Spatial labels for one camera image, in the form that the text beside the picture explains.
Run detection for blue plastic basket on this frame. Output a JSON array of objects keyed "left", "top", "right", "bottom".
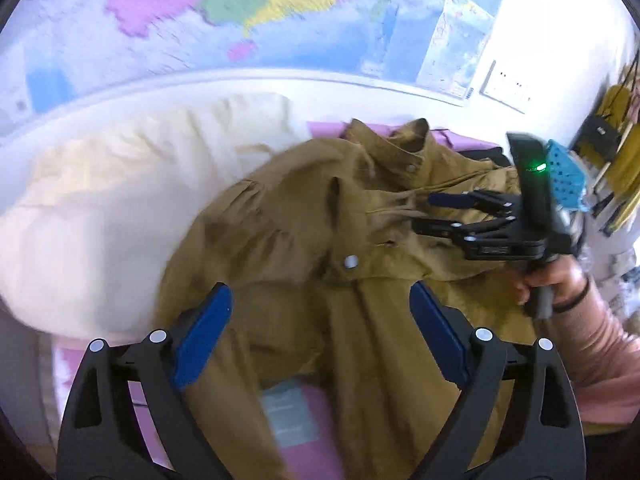
[{"left": 544, "top": 139, "right": 590, "bottom": 211}]

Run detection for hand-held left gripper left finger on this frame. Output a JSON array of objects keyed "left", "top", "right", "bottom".
[{"left": 57, "top": 282, "right": 234, "bottom": 480}]

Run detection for brown jacket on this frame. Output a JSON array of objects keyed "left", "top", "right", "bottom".
[{"left": 152, "top": 117, "right": 551, "bottom": 480}]

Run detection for cream cloth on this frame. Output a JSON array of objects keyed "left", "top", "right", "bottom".
[{"left": 0, "top": 92, "right": 311, "bottom": 336}]

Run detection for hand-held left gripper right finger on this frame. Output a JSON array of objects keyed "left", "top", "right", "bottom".
[{"left": 409, "top": 281, "right": 587, "bottom": 480}]

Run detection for black cloth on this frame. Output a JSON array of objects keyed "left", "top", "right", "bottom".
[{"left": 457, "top": 146, "right": 513, "bottom": 167}]

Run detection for black handbag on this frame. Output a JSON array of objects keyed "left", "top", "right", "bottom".
[{"left": 581, "top": 114, "right": 622, "bottom": 158}]

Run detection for pink flower print blanket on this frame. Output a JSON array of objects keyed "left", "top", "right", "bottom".
[{"left": 50, "top": 120, "right": 501, "bottom": 480}]

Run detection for yellow bag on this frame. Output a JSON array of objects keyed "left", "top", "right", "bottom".
[{"left": 597, "top": 85, "right": 640, "bottom": 193}]

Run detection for person's right hand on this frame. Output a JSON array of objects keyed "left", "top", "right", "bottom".
[{"left": 514, "top": 252, "right": 591, "bottom": 317}]

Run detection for black hair tie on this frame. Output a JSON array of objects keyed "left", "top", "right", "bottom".
[{"left": 552, "top": 275, "right": 592, "bottom": 314}]

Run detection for person's right forearm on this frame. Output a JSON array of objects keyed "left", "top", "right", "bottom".
[{"left": 552, "top": 277, "right": 640, "bottom": 428}]

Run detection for colourful wall map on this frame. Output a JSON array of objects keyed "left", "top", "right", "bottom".
[{"left": 0, "top": 0, "right": 516, "bottom": 136}]

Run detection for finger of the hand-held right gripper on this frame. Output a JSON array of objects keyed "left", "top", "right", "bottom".
[
  {"left": 428, "top": 189, "right": 520, "bottom": 216},
  {"left": 411, "top": 216, "right": 522, "bottom": 252}
]

